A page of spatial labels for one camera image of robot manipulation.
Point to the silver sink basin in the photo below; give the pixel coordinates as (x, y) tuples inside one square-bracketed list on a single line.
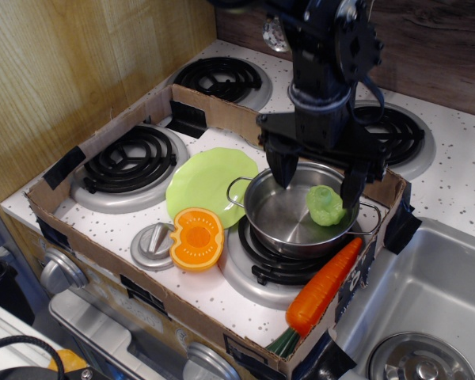
[(426, 289)]

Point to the hanging metal skimmer ladle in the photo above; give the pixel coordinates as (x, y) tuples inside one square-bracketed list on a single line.
[(273, 34)]

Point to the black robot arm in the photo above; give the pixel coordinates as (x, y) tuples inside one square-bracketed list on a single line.
[(334, 47)]

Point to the front right black burner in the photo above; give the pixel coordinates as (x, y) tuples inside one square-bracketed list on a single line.
[(262, 275)]

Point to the grey stove knob front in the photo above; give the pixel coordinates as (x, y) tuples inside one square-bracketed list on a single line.
[(150, 248)]

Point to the silver oven knob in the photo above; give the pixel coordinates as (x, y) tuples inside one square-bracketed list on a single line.
[(60, 273), (204, 363)]

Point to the orange toy carrot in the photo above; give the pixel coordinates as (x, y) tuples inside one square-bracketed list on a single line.
[(313, 300)]

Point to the front left black burner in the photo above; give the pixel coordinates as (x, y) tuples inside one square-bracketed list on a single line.
[(132, 173)]

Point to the small orange yellow object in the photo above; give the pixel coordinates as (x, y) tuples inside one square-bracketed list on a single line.
[(71, 361)]

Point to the light green toy broccoli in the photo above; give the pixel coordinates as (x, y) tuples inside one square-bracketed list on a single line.
[(324, 205)]

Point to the back right black burner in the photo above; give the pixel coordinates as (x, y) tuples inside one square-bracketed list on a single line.
[(389, 137)]

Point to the silver oven knob left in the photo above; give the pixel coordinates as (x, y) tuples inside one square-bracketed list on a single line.
[(60, 273)]

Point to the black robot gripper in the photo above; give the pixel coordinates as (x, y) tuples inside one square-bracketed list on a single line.
[(313, 130)]

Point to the orange toy pumpkin slice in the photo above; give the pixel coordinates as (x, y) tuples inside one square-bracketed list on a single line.
[(198, 239)]

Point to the silver oven door handle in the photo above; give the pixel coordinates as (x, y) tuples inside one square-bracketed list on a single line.
[(101, 334)]

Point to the silver oven knob right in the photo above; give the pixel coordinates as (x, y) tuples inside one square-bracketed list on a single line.
[(204, 363)]

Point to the stainless steel pan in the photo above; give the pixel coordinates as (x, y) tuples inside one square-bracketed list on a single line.
[(280, 219)]

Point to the light green plastic plate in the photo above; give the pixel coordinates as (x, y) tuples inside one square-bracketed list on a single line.
[(206, 180)]

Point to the brown cardboard fence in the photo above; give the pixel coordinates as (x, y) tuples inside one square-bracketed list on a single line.
[(177, 306)]

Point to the silver sink drain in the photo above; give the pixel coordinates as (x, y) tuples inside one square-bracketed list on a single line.
[(412, 355)]

